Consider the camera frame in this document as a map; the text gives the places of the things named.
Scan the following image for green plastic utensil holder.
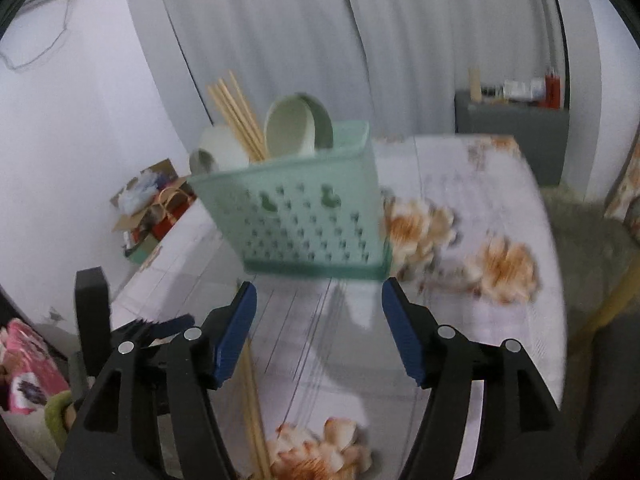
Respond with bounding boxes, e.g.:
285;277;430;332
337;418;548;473
187;120;395;281

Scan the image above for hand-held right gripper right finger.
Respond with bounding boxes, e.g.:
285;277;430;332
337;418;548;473
381;277;583;480

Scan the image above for wooden chair leg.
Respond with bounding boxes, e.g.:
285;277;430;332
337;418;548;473
570;265;640;341

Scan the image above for white curtain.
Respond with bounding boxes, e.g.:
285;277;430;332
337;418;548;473
160;0;563;141

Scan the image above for crumpled plastic bags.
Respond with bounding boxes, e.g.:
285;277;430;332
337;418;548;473
117;172;161;213

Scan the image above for pile of wooden chopsticks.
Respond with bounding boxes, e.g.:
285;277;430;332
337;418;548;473
206;70;272;163

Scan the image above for pink printed blanket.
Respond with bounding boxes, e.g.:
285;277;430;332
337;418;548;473
0;317;71;416

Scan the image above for white carton box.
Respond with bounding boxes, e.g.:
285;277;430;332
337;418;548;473
502;79;545;101

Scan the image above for thin air conditioner cable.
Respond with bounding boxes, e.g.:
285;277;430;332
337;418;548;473
0;0;71;72

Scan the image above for small green box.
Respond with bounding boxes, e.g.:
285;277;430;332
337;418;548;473
124;237;163;267

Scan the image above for red gift bag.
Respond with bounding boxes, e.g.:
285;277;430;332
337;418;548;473
150;187;196;241

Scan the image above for single bamboo chopstick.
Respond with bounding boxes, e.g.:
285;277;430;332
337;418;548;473
246;339;274;480
238;342;261;480

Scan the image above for open cardboard box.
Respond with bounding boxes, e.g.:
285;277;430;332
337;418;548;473
110;158;193;233

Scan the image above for red bottle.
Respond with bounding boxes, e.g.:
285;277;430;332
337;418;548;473
544;67;562;109

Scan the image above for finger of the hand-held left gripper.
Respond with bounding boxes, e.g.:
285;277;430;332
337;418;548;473
112;314;197;350

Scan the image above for grey cabinet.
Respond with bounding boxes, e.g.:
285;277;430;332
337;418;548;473
454;89;571;187

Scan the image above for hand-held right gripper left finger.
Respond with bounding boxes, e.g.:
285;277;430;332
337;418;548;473
54;281;259;480

